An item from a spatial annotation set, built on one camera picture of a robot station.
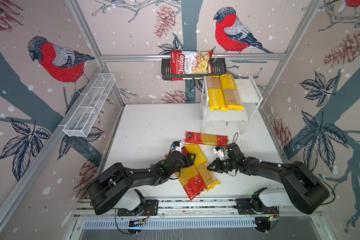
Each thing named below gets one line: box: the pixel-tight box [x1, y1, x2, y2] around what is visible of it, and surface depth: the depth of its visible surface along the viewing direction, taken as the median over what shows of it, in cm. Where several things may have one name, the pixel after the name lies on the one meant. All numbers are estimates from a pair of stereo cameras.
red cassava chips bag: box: [170, 50, 214, 82], surface depth 89 cm
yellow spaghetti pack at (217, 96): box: [206, 75, 228, 112], surface depth 78 cm
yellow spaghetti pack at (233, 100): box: [219, 74, 244, 112], surface depth 79 cm
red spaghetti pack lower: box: [175, 165, 207, 201], surface depth 80 cm
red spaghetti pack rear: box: [184, 131, 229, 147], surface depth 100 cm
